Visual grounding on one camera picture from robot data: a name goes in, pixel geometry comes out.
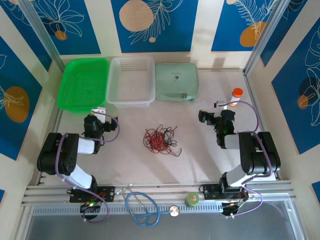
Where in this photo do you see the blue stethoscope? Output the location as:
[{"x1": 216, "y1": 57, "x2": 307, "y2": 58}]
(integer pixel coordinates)
[{"x1": 115, "y1": 183, "x2": 180, "y2": 227}]

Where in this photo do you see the pale green lidded box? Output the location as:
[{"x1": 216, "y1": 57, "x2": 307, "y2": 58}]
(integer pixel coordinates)
[{"x1": 154, "y1": 62, "x2": 200, "y2": 103}]

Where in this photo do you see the orange pill bottle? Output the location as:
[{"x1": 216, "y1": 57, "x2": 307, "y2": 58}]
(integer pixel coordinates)
[{"x1": 228, "y1": 87, "x2": 243, "y2": 108}]

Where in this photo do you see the white plastic basket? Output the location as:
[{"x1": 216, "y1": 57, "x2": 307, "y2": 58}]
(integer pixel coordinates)
[{"x1": 106, "y1": 56, "x2": 156, "y2": 109}]

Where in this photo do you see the grey metal panel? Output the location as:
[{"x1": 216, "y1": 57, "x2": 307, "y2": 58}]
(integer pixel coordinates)
[{"x1": 24, "y1": 212, "x2": 301, "y2": 240}]

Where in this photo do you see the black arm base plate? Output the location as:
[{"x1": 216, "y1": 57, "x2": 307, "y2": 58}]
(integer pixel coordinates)
[
  {"x1": 68, "y1": 186, "x2": 116, "y2": 203},
  {"x1": 201, "y1": 183, "x2": 250, "y2": 201}
]

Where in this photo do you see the green plastic basket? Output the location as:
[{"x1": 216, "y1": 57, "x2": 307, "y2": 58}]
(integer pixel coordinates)
[{"x1": 56, "y1": 57, "x2": 110, "y2": 115}]

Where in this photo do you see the black controller board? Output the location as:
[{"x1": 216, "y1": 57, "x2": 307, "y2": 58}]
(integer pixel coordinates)
[
  {"x1": 221, "y1": 201, "x2": 246, "y2": 218},
  {"x1": 79, "y1": 201, "x2": 101, "y2": 215}
]

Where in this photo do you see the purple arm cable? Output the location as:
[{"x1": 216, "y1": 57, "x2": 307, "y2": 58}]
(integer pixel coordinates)
[
  {"x1": 55, "y1": 112, "x2": 121, "y2": 224},
  {"x1": 223, "y1": 100, "x2": 273, "y2": 218}
]

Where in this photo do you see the blue floral wall panel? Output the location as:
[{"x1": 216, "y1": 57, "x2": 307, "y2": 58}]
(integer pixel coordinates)
[
  {"x1": 111, "y1": 0, "x2": 200, "y2": 54},
  {"x1": 271, "y1": 17, "x2": 320, "y2": 155},
  {"x1": 259, "y1": 0, "x2": 320, "y2": 68},
  {"x1": 0, "y1": 0, "x2": 53, "y2": 73},
  {"x1": 33, "y1": 0, "x2": 102, "y2": 56},
  {"x1": 0, "y1": 34, "x2": 43, "y2": 161},
  {"x1": 211, "y1": 0, "x2": 278, "y2": 53}
]

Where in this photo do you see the aluminium table rail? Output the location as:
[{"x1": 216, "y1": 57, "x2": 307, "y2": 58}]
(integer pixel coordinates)
[
  {"x1": 21, "y1": 181, "x2": 300, "y2": 213},
  {"x1": 243, "y1": 71, "x2": 282, "y2": 181}
]

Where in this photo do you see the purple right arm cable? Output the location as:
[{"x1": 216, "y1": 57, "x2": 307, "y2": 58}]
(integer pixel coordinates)
[{"x1": 223, "y1": 100, "x2": 273, "y2": 218}]

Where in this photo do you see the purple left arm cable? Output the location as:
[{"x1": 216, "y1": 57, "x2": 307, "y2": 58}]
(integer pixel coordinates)
[{"x1": 55, "y1": 112, "x2": 121, "y2": 224}]

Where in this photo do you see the aluminium frame post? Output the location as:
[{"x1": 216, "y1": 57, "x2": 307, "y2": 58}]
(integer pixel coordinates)
[
  {"x1": 242, "y1": 0, "x2": 288, "y2": 76},
  {"x1": 18, "y1": 0, "x2": 65, "y2": 73}
]

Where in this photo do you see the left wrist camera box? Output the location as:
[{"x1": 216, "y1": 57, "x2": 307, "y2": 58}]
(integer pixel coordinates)
[{"x1": 91, "y1": 106, "x2": 108, "y2": 116}]

